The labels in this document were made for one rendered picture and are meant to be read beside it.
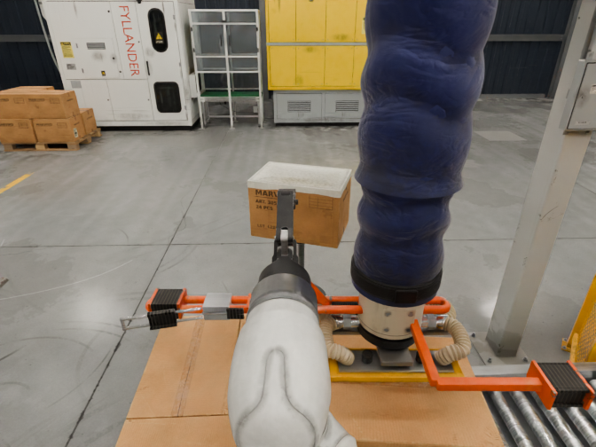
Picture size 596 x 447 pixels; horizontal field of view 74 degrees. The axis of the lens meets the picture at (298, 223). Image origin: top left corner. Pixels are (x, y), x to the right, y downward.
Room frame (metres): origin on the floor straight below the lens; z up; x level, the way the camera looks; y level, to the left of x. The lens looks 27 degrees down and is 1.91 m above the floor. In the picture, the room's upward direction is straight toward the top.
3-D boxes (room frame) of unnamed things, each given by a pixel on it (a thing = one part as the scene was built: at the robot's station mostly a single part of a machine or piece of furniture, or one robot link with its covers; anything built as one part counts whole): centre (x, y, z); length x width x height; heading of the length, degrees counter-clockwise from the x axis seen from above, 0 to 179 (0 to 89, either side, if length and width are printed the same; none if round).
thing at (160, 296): (0.85, 0.35, 1.23); 0.08 x 0.07 x 0.05; 90
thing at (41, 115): (6.89, 4.31, 0.45); 1.21 x 1.03 x 0.91; 92
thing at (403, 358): (0.84, -0.25, 1.17); 0.34 x 0.25 x 0.06; 90
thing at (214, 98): (8.29, 1.34, 0.32); 1.25 x 0.52 x 0.63; 92
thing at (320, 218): (2.45, -0.02, 0.82); 0.60 x 0.40 x 0.40; 73
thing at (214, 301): (0.85, 0.22, 1.23); 0.07 x 0.07 x 0.04; 0
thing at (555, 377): (0.58, -0.55, 1.24); 0.09 x 0.08 x 0.05; 0
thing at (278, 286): (0.40, 0.02, 1.58); 0.09 x 0.06 x 0.09; 90
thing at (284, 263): (0.48, 0.02, 1.58); 0.09 x 0.07 x 0.08; 0
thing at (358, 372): (0.75, -0.25, 1.13); 0.34 x 0.10 x 0.05; 90
